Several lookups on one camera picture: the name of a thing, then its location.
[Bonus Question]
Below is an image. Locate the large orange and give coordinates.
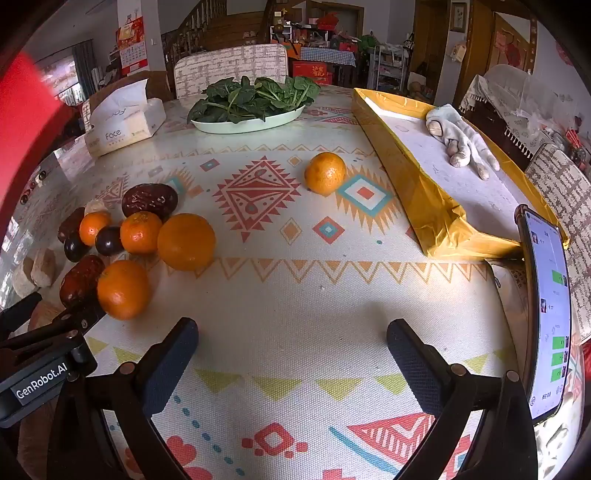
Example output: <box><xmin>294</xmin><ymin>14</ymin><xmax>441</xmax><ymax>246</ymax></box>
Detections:
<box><xmin>157</xmin><ymin>213</ymin><xmax>217</xmax><ymax>271</ymax></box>

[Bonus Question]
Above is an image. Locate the pale green oval plate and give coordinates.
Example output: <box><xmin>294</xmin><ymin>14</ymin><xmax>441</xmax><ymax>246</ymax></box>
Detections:
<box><xmin>191</xmin><ymin>104</ymin><xmax>306</xmax><ymax>135</ymax></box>

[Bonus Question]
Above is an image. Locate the brown wooden chair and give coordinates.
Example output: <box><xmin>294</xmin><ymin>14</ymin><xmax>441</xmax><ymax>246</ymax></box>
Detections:
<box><xmin>90</xmin><ymin>69</ymin><xmax>174</xmax><ymax>118</ymax></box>

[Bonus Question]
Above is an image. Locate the red wall calendar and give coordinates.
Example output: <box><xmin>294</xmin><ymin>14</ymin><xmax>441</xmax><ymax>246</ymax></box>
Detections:
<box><xmin>115</xmin><ymin>16</ymin><xmax>149</xmax><ymax>71</ymax></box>

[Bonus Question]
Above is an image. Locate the smartphone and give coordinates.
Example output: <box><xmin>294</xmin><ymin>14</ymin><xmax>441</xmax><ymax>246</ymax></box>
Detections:
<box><xmin>515</xmin><ymin>205</ymin><xmax>573</xmax><ymax>425</ymax></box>

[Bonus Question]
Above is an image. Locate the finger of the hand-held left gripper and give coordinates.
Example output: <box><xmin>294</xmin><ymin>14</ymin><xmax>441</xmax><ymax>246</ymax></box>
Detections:
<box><xmin>0</xmin><ymin>292</ymin><xmax>44</xmax><ymax>340</ymax></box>
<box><xmin>0</xmin><ymin>302</ymin><xmax>107</xmax><ymax>365</ymax></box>

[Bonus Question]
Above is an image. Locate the white work glove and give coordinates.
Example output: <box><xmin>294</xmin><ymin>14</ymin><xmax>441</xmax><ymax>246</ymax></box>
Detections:
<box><xmin>426</xmin><ymin>104</ymin><xmax>501</xmax><ymax>181</ymax></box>

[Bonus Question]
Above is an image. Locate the yellow bench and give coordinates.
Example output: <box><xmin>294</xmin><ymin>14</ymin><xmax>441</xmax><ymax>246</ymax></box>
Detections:
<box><xmin>352</xmin><ymin>88</ymin><xmax>571</xmax><ymax>259</ymax></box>

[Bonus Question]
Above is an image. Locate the red gift box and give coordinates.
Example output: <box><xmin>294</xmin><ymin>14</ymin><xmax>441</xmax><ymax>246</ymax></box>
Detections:
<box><xmin>293</xmin><ymin>61</ymin><xmax>334</xmax><ymax>85</ymax></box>

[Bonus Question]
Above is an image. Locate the small mandarin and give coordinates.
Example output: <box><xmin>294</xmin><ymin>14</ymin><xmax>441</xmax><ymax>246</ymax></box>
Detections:
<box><xmin>79</xmin><ymin>212</ymin><xmax>113</xmax><ymax>247</ymax></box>

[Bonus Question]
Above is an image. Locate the beige lumpy root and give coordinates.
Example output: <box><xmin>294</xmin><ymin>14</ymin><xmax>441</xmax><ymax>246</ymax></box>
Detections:
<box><xmin>30</xmin><ymin>249</ymin><xmax>57</xmax><ymax>288</ymax></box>
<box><xmin>13</xmin><ymin>257</ymin><xmax>40</xmax><ymax>297</ymax></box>

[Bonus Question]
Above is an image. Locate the lace covered sofa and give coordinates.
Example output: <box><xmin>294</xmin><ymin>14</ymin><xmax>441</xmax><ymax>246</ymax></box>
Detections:
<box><xmin>455</xmin><ymin>65</ymin><xmax>561</xmax><ymax>155</ymax></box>

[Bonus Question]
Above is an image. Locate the large red date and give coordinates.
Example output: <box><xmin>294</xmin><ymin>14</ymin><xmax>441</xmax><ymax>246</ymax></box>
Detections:
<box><xmin>122</xmin><ymin>184</ymin><xmax>178</xmax><ymax>219</ymax></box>

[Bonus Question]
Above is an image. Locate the bowl of green vegetables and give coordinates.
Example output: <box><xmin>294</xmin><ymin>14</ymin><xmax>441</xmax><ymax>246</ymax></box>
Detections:
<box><xmin>187</xmin><ymin>76</ymin><xmax>321</xmax><ymax>124</ymax></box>

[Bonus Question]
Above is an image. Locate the white patterned chair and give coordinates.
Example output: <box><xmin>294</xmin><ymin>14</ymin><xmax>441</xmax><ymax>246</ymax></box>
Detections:
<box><xmin>524</xmin><ymin>143</ymin><xmax>591</xmax><ymax>343</ymax></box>
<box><xmin>174</xmin><ymin>44</ymin><xmax>289</xmax><ymax>99</ymax></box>

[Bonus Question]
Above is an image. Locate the dark plum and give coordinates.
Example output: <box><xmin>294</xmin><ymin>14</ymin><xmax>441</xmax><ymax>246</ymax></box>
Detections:
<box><xmin>64</xmin><ymin>233</ymin><xmax>92</xmax><ymax>263</ymax></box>
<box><xmin>95</xmin><ymin>226</ymin><xmax>125</xmax><ymax>257</ymax></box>

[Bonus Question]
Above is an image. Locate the white printed paper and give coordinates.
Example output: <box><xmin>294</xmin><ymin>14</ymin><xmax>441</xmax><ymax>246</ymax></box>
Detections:
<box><xmin>488</xmin><ymin>261</ymin><xmax>532</xmax><ymax>374</ymax></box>

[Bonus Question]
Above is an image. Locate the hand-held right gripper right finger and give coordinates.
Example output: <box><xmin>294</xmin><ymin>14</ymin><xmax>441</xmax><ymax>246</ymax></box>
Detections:
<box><xmin>386</xmin><ymin>318</ymin><xmax>539</xmax><ymax>480</ymax></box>

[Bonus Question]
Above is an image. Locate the tissue box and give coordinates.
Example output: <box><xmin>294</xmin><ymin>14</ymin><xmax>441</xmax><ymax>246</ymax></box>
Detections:
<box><xmin>84</xmin><ymin>78</ymin><xmax>167</xmax><ymax>158</ymax></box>

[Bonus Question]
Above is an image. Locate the person's red garment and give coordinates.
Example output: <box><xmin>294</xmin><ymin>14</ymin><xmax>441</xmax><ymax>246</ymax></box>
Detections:
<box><xmin>0</xmin><ymin>50</ymin><xmax>71</xmax><ymax>234</ymax></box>

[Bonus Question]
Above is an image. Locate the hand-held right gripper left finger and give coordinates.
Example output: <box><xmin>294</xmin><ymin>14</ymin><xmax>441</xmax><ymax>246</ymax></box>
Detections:
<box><xmin>48</xmin><ymin>318</ymin><xmax>199</xmax><ymax>480</ymax></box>

